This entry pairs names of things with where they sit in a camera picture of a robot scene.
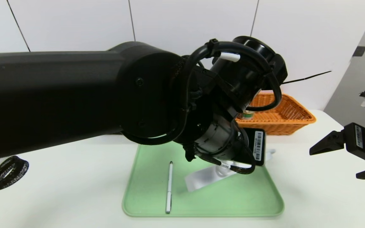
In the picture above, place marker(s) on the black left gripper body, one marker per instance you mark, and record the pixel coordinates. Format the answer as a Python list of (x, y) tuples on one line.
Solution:
[(258, 146)]

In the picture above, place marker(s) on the white power strip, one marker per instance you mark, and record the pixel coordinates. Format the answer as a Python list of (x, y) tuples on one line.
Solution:
[(201, 179)]

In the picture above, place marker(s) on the orange wicker basket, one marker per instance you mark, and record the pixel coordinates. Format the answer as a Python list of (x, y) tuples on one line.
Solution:
[(290, 117)]

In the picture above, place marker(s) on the light green plastic tray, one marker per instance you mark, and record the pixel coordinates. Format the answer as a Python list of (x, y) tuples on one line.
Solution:
[(150, 190)]

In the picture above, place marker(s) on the thin black zip tie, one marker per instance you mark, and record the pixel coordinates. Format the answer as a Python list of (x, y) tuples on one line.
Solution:
[(309, 77)]

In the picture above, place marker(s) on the small tin food can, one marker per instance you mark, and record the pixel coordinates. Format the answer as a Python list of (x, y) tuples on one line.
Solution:
[(246, 115)]

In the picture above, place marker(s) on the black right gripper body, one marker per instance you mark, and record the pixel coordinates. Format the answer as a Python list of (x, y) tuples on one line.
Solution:
[(357, 136)]

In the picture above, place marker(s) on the black wall plate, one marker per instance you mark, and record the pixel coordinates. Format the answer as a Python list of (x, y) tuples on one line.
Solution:
[(360, 51)]

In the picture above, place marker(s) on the white pen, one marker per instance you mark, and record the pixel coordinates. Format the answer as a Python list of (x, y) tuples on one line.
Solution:
[(169, 190)]

